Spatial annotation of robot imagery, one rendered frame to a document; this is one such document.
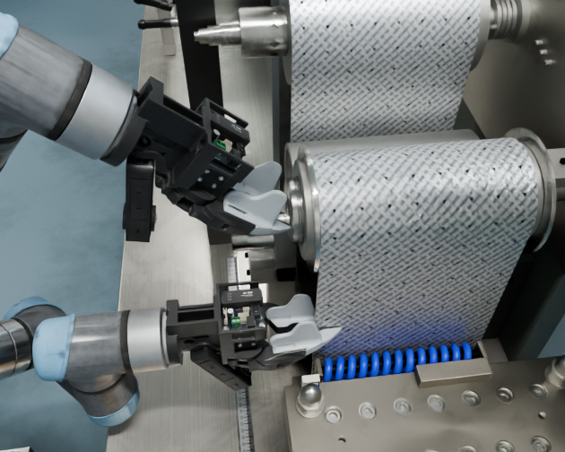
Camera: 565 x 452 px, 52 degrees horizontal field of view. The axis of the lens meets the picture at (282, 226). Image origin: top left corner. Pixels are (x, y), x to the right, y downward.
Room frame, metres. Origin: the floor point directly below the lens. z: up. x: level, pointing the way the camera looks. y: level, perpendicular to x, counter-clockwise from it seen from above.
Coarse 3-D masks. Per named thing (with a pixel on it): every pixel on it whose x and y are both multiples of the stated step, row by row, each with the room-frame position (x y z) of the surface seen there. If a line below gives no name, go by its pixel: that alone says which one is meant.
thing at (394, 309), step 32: (320, 288) 0.40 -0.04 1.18; (352, 288) 0.41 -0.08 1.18; (384, 288) 0.41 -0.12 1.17; (416, 288) 0.42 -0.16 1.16; (448, 288) 0.42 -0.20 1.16; (480, 288) 0.43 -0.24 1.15; (320, 320) 0.40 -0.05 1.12; (352, 320) 0.41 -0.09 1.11; (384, 320) 0.41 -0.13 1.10; (416, 320) 0.42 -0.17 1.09; (448, 320) 0.42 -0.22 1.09; (480, 320) 0.43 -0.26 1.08; (320, 352) 0.40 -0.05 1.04; (352, 352) 0.41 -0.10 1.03
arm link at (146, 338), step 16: (128, 320) 0.38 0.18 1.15; (144, 320) 0.38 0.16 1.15; (160, 320) 0.38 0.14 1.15; (128, 336) 0.36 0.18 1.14; (144, 336) 0.36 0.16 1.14; (160, 336) 0.36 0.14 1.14; (128, 352) 0.35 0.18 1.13; (144, 352) 0.35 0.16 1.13; (160, 352) 0.35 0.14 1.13; (144, 368) 0.34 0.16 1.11; (160, 368) 0.34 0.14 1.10
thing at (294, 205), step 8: (288, 184) 0.47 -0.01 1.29; (296, 184) 0.47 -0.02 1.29; (288, 192) 0.46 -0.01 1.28; (296, 192) 0.45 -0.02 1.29; (288, 200) 0.46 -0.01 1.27; (296, 200) 0.44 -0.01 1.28; (288, 208) 0.46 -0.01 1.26; (296, 208) 0.44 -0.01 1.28; (296, 216) 0.43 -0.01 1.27; (296, 224) 0.43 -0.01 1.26; (288, 232) 0.46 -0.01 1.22; (296, 232) 0.42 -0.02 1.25; (296, 240) 0.43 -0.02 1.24
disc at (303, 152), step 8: (304, 144) 0.50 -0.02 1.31; (304, 152) 0.48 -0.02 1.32; (304, 160) 0.48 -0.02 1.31; (312, 168) 0.45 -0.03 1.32; (312, 176) 0.44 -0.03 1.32; (312, 184) 0.43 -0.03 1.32; (312, 192) 0.43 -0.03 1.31; (312, 200) 0.42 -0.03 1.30; (312, 208) 0.42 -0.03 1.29; (320, 240) 0.40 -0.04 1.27; (312, 256) 0.41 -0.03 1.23; (312, 264) 0.40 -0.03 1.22; (312, 272) 0.40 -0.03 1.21
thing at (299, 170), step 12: (300, 168) 0.47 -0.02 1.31; (300, 180) 0.46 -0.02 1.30; (540, 180) 0.46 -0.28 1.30; (540, 192) 0.45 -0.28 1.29; (540, 204) 0.44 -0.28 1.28; (312, 216) 0.42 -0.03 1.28; (540, 216) 0.44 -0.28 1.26; (312, 228) 0.41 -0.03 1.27; (312, 240) 0.41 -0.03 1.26; (300, 252) 0.44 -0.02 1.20; (312, 252) 0.41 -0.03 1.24
